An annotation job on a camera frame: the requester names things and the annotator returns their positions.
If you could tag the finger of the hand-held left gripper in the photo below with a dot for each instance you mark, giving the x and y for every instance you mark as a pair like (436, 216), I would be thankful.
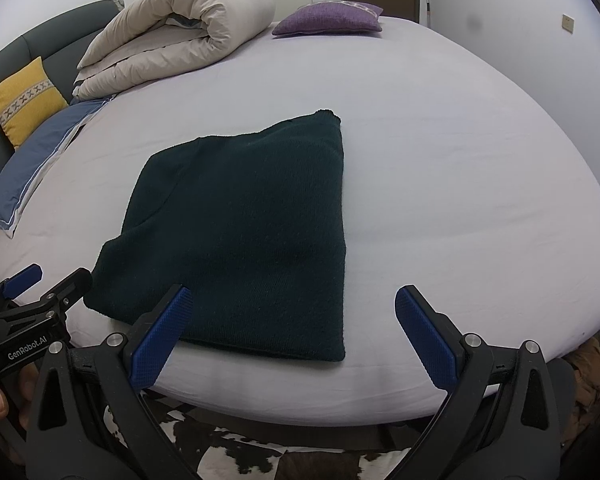
(24, 280)
(67, 292)

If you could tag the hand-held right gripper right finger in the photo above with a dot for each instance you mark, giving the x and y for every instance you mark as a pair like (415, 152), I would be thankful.
(425, 335)

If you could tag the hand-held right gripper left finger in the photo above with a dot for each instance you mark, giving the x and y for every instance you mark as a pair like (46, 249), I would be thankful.
(162, 335)

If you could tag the dark green knit sweater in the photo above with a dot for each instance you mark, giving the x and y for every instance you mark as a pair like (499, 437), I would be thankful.
(250, 230)

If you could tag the blue pillow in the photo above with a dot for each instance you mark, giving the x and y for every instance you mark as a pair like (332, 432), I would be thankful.
(35, 160)

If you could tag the brown cloth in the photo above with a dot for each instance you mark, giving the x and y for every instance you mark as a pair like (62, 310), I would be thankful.
(590, 385)

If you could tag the bed with white sheet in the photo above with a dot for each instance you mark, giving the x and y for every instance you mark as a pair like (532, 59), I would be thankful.
(455, 160)

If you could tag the yellow patterned cushion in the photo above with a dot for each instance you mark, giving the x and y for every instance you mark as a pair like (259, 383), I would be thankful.
(22, 100)

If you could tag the cowhide rug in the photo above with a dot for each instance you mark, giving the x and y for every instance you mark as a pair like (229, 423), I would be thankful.
(290, 462)

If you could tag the grey padded headboard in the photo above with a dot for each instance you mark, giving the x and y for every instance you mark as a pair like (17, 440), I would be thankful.
(45, 40)

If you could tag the rolled beige duvet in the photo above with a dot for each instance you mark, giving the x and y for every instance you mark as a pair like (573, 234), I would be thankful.
(195, 20)

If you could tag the purple pillow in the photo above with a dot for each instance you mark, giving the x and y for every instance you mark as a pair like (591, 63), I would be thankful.
(330, 20)

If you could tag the white stick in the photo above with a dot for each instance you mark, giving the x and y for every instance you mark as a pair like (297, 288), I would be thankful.
(428, 0)

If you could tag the white wall socket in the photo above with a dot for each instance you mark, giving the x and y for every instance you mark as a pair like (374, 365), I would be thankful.
(567, 22)

